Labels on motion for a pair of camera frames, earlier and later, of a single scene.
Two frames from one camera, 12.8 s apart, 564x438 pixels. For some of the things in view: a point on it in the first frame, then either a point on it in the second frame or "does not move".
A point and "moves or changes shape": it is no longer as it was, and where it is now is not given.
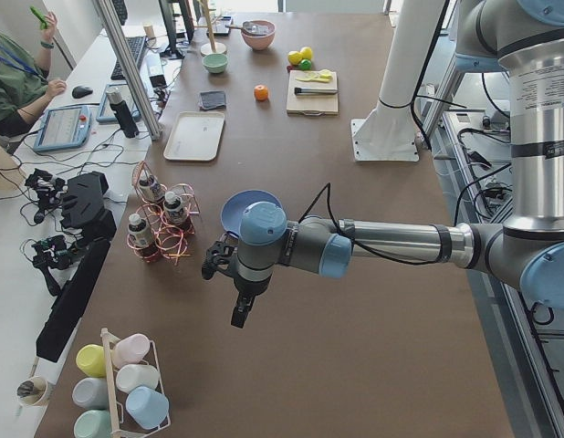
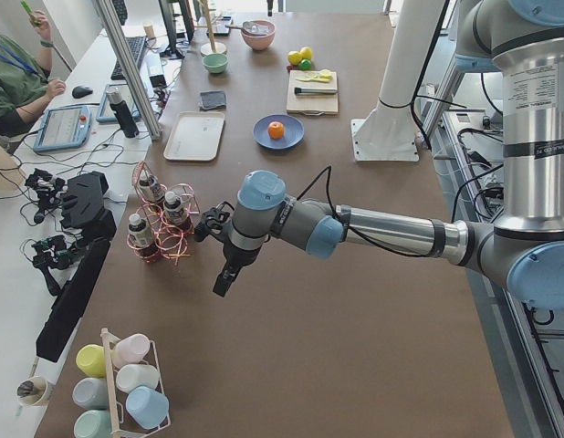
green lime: [305, 64] does not move
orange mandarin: [261, 92] -> [276, 130]
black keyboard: [136, 46] does not move
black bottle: [122, 112] does not move
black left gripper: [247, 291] -> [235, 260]
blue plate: [255, 215] moves or changes shape
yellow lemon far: [307, 53] does not move
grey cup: [91, 392] does not move
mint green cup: [94, 423] does not move
